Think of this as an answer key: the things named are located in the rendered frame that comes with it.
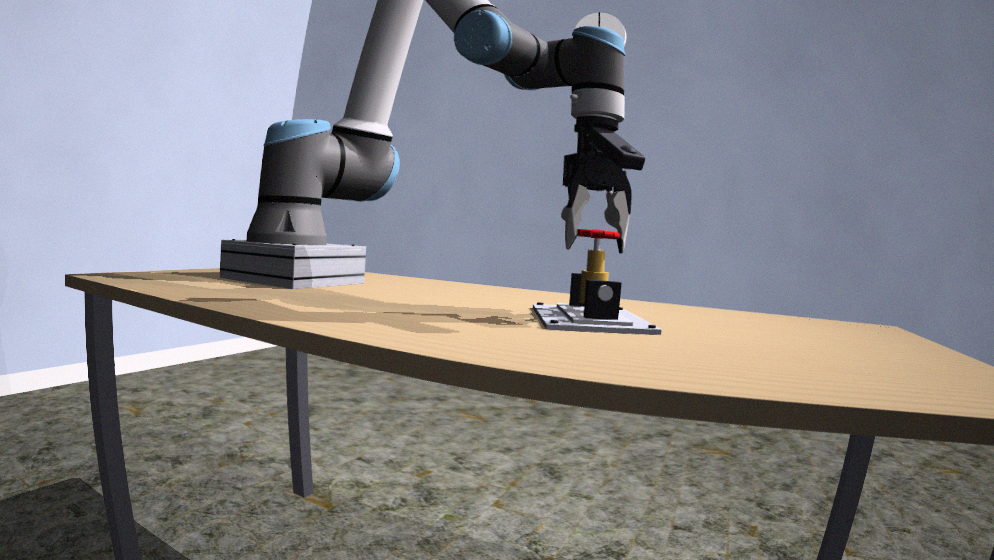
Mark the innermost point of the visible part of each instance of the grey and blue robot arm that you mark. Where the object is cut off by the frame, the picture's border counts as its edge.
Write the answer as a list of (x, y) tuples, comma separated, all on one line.
[(302, 162)]

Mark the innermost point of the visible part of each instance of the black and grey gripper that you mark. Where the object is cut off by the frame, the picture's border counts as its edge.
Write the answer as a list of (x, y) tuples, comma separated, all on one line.
[(596, 168)]

